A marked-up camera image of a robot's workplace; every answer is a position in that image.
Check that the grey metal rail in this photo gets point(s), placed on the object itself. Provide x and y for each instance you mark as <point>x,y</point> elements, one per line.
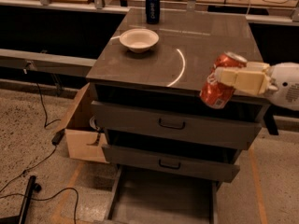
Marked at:
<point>48,63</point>

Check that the grey drawer cabinet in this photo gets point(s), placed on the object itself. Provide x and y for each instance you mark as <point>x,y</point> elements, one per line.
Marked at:
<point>170,76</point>

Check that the grey top drawer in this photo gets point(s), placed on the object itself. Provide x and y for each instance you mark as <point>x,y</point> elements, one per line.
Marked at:
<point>170,125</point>

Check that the orange soda can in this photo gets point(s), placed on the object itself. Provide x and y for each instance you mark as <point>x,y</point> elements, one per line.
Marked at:
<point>215,94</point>

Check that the grey middle drawer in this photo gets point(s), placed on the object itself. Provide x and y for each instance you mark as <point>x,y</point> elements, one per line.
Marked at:
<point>210,170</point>

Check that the cardboard box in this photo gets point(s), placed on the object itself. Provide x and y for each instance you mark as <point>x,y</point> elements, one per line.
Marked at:
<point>84,141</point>

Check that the blue pepsi can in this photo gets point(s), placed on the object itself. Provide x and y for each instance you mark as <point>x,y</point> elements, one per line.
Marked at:
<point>152,11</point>

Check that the white bowl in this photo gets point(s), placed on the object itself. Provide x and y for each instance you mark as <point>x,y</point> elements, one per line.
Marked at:
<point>139,40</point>

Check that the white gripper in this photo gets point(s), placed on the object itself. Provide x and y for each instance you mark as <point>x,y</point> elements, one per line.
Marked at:
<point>286,84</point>

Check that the grey open bottom drawer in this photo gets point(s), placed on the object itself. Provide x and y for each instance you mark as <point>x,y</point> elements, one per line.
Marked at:
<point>141,196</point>

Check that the black stand base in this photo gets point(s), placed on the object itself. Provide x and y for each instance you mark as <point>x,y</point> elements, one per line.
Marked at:
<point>32,187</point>

